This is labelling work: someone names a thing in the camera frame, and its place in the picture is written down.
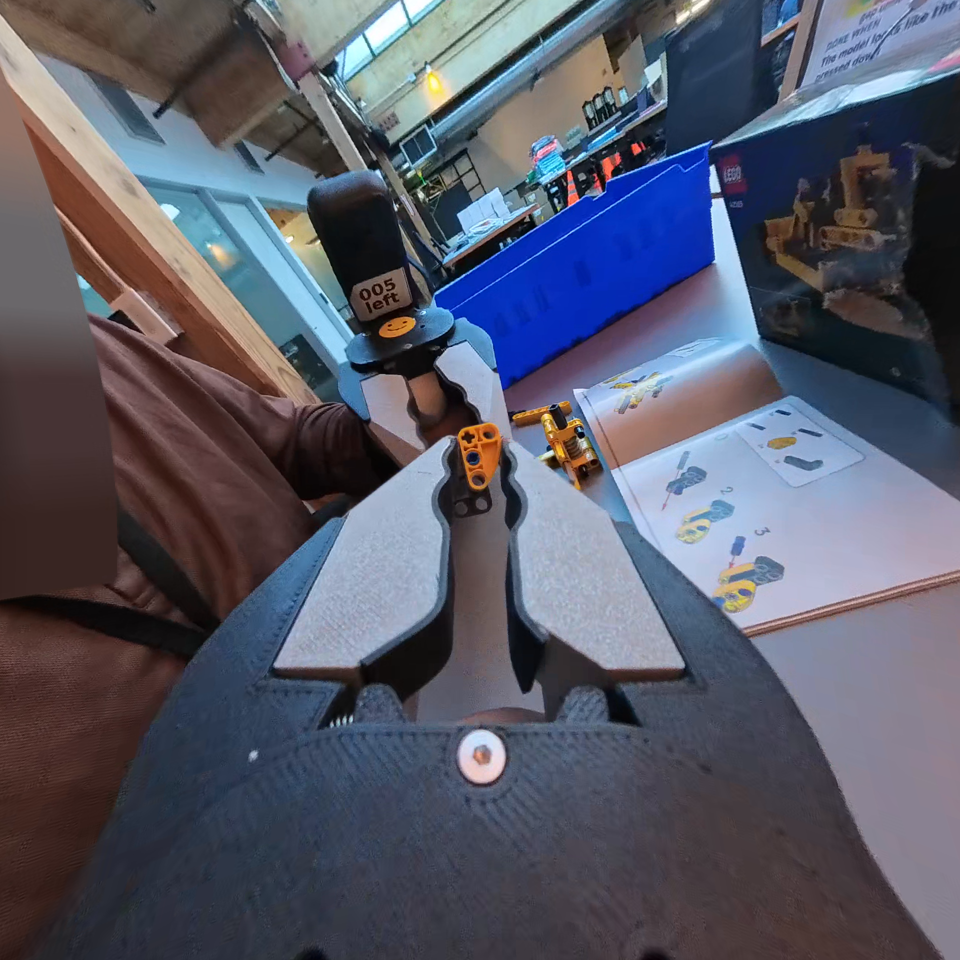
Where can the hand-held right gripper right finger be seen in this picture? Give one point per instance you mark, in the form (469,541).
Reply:
(585,585)

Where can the lego instruction booklet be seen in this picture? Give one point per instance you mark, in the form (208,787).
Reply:
(787,510)

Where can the blue plastic bin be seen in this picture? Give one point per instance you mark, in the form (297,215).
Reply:
(585,270)

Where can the wooden frame post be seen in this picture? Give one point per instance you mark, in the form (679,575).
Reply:
(135,225)

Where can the yellow and black lego piece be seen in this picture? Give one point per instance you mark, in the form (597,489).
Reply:
(480,450)

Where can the white bracket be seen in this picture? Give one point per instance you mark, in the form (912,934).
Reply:
(146,315)

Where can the black standing panel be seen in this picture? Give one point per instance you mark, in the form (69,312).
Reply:
(720,75)

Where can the background wooden table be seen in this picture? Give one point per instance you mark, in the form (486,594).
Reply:
(487,240)

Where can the yellow lego assembly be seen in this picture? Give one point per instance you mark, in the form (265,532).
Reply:
(568,442)

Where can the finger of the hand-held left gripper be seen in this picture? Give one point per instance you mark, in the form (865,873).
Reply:
(386,409)
(480,382)

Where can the person's left forearm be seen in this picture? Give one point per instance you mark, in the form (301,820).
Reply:
(330,450)

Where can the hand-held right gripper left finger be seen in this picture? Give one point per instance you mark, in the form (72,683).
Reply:
(360,585)

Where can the white paper sign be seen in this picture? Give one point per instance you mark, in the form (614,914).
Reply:
(877,37)

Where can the small yellow lego beam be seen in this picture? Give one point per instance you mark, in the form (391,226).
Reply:
(531,416)

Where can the grey ceiling duct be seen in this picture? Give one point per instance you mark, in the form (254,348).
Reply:
(525,67)

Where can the dark lego set box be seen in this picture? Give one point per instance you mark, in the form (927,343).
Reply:
(840,247)

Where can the hanging yellow lamp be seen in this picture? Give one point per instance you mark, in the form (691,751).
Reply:
(433,81)

